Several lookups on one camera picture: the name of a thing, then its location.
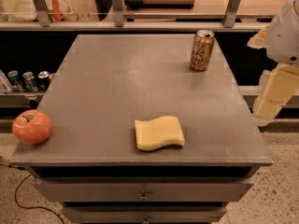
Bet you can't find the lower grey drawer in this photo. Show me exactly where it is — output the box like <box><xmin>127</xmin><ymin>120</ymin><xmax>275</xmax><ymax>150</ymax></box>
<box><xmin>62</xmin><ymin>206</ymin><xmax>226</xmax><ymax>224</ymax></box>

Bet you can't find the silver green can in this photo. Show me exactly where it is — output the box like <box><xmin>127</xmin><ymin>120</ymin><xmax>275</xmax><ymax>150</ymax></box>
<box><xmin>22</xmin><ymin>71</ymin><xmax>39</xmax><ymax>92</ymax></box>

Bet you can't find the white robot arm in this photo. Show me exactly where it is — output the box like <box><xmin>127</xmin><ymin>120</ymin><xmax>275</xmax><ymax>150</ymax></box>
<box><xmin>247</xmin><ymin>0</ymin><xmax>299</xmax><ymax>125</ymax></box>

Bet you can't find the white can at edge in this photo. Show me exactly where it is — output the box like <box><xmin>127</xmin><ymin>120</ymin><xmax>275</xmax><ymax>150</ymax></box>
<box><xmin>0</xmin><ymin>69</ymin><xmax>13</xmax><ymax>93</ymax></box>

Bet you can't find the grey metal bracket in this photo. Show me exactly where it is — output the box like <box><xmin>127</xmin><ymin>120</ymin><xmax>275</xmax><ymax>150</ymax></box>
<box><xmin>222</xmin><ymin>0</ymin><xmax>241</xmax><ymax>28</ymax></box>
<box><xmin>33</xmin><ymin>0</ymin><xmax>51</xmax><ymax>27</ymax></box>
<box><xmin>112</xmin><ymin>0</ymin><xmax>124</xmax><ymax>27</ymax></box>

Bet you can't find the grey drawer cabinet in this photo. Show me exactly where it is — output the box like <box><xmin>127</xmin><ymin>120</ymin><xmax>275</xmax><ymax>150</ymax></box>
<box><xmin>11</xmin><ymin>35</ymin><xmax>272</xmax><ymax>224</ymax></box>

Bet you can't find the orange LaCroix soda can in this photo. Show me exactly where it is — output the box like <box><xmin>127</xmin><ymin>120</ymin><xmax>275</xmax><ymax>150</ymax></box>
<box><xmin>190</xmin><ymin>30</ymin><xmax>215</xmax><ymax>71</ymax></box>

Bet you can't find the white orange plastic bag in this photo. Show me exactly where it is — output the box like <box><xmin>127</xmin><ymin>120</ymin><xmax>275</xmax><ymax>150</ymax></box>
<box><xmin>7</xmin><ymin>0</ymin><xmax>72</xmax><ymax>21</ymax></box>

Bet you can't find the yellow sponge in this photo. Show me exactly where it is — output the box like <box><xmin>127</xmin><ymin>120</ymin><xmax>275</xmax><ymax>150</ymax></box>
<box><xmin>135</xmin><ymin>116</ymin><xmax>185</xmax><ymax>151</ymax></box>

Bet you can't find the dark silver-top can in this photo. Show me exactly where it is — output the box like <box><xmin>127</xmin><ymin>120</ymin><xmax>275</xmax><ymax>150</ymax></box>
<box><xmin>37</xmin><ymin>71</ymin><xmax>50</xmax><ymax>90</ymax></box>

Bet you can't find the silver blue can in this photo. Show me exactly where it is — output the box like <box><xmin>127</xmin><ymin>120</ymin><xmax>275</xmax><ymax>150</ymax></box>
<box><xmin>8</xmin><ymin>70</ymin><xmax>25</xmax><ymax>92</ymax></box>

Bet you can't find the right grey metal bracket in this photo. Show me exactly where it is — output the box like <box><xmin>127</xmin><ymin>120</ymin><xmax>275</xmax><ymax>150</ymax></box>
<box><xmin>222</xmin><ymin>0</ymin><xmax>241</xmax><ymax>28</ymax></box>

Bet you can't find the wooden back shelf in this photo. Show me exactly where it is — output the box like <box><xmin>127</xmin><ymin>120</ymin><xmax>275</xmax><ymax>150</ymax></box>
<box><xmin>124</xmin><ymin>0</ymin><xmax>287</xmax><ymax>20</ymax></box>

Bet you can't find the small orange can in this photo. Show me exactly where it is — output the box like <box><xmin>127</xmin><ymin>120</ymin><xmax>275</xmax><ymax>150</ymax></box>
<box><xmin>49</xmin><ymin>73</ymin><xmax>56</xmax><ymax>83</ymax></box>

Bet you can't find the red apple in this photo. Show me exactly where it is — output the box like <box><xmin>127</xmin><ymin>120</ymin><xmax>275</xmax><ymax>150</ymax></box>
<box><xmin>12</xmin><ymin>109</ymin><xmax>52</xmax><ymax>145</ymax></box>

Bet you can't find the left grey metal bracket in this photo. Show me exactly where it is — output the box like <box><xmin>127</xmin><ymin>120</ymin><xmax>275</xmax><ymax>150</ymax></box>
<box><xmin>33</xmin><ymin>0</ymin><xmax>51</xmax><ymax>27</ymax></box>

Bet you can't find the grey drawer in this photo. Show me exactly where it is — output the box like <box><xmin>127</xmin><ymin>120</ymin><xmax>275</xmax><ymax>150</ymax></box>
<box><xmin>33</xmin><ymin>179</ymin><xmax>253</xmax><ymax>203</ymax></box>
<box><xmin>62</xmin><ymin>206</ymin><xmax>226</xmax><ymax>224</ymax></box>

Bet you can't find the upper grey drawer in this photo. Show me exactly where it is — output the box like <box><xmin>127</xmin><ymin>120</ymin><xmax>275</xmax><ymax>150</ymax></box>
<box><xmin>33</xmin><ymin>179</ymin><xmax>253</xmax><ymax>203</ymax></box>

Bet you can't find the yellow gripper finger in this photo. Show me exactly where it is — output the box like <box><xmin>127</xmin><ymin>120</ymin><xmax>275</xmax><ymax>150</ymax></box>
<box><xmin>247</xmin><ymin>26</ymin><xmax>269</xmax><ymax>49</ymax></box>
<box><xmin>253</xmin><ymin>63</ymin><xmax>299</xmax><ymax>120</ymax></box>

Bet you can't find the middle grey metal bracket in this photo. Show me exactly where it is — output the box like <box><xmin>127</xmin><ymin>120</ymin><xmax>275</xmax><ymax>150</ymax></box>
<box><xmin>112</xmin><ymin>0</ymin><xmax>124</xmax><ymax>27</ymax></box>

